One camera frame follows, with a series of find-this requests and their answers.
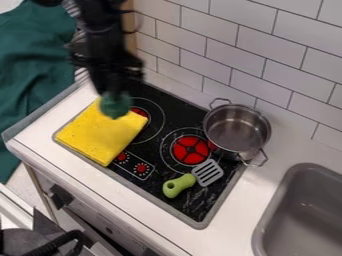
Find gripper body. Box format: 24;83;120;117
84;53;147;98

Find green toy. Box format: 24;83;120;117
97;91;135;121

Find silver pot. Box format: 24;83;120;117
201;97;274;169

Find yellow cloth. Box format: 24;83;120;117
54;97;150;168

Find toy stove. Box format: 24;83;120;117
50;77;249;231

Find dark green cloth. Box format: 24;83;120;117
0;0;81;185

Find toy sink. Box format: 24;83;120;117
249;162;342;256

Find green handled grey spatula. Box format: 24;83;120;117
160;158;226;200

